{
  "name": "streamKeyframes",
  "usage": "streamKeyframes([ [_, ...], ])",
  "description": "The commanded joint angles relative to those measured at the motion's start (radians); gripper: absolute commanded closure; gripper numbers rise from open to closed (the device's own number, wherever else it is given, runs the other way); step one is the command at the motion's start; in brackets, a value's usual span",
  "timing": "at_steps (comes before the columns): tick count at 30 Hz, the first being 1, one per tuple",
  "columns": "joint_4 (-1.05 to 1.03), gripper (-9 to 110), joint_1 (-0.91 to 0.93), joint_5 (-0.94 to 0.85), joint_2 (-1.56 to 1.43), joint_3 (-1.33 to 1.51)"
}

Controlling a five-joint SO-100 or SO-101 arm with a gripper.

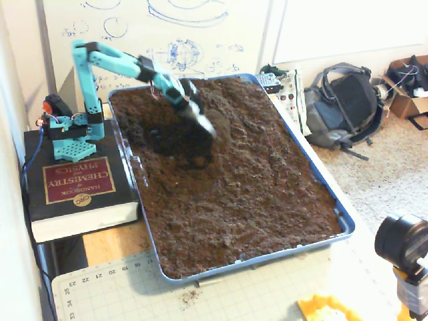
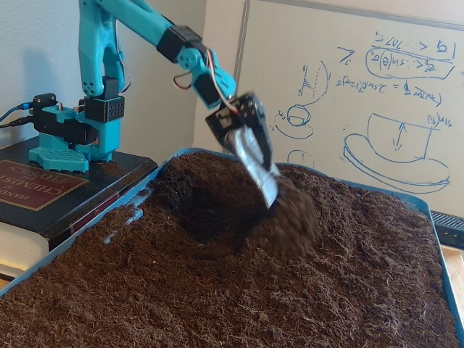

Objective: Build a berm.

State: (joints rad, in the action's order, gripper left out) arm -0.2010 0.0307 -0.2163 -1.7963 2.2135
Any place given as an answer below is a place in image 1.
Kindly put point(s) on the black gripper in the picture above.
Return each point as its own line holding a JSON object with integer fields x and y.
{"x": 196, "y": 108}

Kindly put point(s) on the brown soil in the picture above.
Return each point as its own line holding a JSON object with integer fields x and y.
{"x": 240, "y": 187}

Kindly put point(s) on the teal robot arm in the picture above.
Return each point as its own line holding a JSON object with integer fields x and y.
{"x": 88, "y": 87}

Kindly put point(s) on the whiteboard with blue drawings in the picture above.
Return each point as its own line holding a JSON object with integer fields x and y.
{"x": 160, "y": 40}

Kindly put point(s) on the white printed soil bag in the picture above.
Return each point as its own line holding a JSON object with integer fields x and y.
{"x": 297, "y": 107}

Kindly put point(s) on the grey black backpack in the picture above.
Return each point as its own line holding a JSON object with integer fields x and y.
{"x": 347, "y": 103}

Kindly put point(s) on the black chemistry physics handbook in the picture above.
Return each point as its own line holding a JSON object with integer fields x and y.
{"x": 77, "y": 204}

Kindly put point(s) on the blank white board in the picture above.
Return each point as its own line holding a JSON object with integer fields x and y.
{"x": 351, "y": 30}

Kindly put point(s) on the blue plastic tray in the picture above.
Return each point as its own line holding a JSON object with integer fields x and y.
{"x": 346, "y": 222}

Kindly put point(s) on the small white round object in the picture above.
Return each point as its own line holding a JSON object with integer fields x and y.
{"x": 381, "y": 92}

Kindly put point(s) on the pale green cutting mat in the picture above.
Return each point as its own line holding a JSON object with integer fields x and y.
{"x": 234, "y": 301}

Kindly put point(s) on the brown cardboard box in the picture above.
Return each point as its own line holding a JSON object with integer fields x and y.
{"x": 406, "y": 103}

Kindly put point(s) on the yellow plastic part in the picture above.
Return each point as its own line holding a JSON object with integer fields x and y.
{"x": 321, "y": 307}

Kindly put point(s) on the black round camera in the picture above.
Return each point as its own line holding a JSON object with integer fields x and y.
{"x": 398, "y": 239}

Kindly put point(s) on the yellow camera stand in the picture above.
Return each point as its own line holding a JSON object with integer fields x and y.
{"x": 409, "y": 296}

